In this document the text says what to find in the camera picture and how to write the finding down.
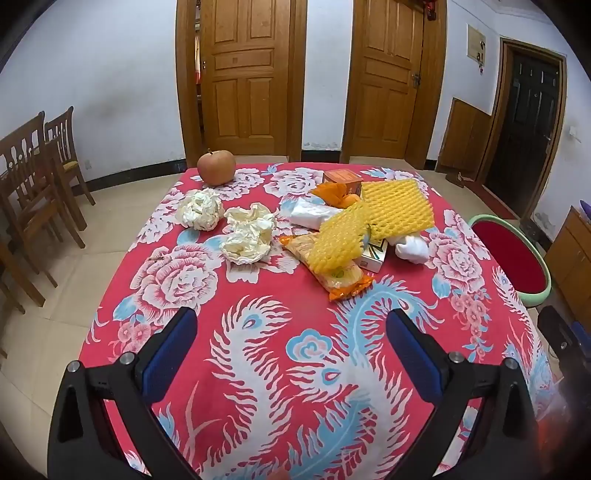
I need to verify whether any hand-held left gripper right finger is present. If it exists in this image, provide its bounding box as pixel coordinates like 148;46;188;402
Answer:
385;308;548;480

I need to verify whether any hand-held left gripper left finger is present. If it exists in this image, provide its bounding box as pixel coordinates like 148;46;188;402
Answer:
46;306;204;480

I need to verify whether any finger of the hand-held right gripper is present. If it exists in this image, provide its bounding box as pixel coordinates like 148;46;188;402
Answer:
537;305;583;370

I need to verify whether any white tissue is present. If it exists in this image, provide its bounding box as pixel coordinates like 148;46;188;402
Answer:
178;188;225;232

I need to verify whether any wooden cabinet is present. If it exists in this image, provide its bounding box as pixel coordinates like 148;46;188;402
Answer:
545;205;591;319

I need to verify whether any red stool with green rim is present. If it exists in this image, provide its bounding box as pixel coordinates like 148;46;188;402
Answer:
468;213;552;309

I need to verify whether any white green small box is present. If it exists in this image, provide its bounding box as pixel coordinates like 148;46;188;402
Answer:
355;240;389;273

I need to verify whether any orange snack packet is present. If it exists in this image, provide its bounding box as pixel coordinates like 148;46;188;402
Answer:
279;233;375;303

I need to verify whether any white crumpled paper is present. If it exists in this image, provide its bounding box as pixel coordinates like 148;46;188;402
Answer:
394;233;431;265

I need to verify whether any red floral tablecloth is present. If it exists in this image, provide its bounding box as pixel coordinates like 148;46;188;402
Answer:
76;161;561;480

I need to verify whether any cream crumpled tissue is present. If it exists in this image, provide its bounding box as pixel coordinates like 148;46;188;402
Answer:
219;228;273;266
225;203;278;241

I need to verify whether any small yellow foam net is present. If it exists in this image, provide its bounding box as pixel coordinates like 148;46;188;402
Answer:
308;203;370;274

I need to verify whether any large yellow foam net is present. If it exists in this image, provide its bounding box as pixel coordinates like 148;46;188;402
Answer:
360;179;437;243

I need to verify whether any white plastic packet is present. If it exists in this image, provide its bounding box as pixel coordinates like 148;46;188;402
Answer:
290;199;345;229

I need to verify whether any orange twisted wrapper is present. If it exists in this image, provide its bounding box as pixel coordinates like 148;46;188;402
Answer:
310;182;362;206

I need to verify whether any small orange box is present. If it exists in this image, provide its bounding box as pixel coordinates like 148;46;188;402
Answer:
322;169;363;197

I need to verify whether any red yellow apple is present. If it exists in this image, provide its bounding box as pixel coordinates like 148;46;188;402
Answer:
197;148;237;186

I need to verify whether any dark metal door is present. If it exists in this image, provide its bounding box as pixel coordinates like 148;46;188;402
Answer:
475;38;568;222

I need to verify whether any wooden chair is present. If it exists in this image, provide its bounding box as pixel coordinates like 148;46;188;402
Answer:
0;111;86;289
44;106;97;232

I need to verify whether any wooden panel door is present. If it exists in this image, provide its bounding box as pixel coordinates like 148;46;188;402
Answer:
201;0;293;158

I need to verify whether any wooden wall panel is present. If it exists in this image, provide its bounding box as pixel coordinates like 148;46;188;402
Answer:
436;97;492;174

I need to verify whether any wooden door frame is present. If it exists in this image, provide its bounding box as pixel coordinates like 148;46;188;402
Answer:
175;0;308;168
341;0;448;169

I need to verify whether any wooden door with metal handle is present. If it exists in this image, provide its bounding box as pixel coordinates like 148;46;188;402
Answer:
353;0;424;160

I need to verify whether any beige wall box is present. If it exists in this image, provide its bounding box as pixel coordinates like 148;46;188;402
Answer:
467;24;488;63

